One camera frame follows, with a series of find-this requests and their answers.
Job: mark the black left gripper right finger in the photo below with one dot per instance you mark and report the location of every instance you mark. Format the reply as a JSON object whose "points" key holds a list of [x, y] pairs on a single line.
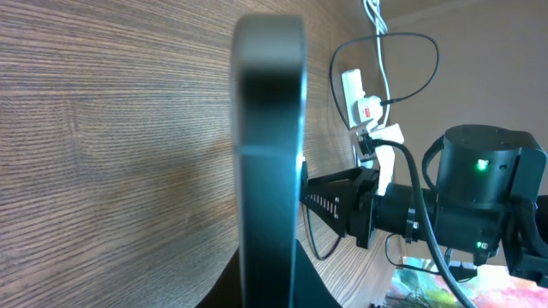
{"points": [[309, 289]]}

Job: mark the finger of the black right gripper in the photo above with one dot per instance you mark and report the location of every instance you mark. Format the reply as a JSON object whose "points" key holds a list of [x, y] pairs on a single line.
{"points": [[331, 197]]}

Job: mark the white usb charger plug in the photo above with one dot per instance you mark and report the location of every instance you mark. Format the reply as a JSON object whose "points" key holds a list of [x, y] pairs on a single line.
{"points": [[367, 110]]}

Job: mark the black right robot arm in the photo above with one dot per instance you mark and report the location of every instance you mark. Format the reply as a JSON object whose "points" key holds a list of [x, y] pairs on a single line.
{"points": [[485, 199]]}

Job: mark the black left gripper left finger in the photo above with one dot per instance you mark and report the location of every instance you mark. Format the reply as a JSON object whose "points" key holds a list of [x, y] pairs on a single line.
{"points": [[226, 291]]}

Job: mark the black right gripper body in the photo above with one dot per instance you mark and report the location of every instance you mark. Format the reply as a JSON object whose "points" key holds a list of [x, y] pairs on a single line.
{"points": [[361, 224]]}

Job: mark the white power strip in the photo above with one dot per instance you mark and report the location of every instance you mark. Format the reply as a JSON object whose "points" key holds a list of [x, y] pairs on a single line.
{"points": [[353, 93]]}

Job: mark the blue screen smartphone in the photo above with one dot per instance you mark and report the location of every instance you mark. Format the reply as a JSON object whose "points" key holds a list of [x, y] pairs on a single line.
{"points": [[268, 74]]}

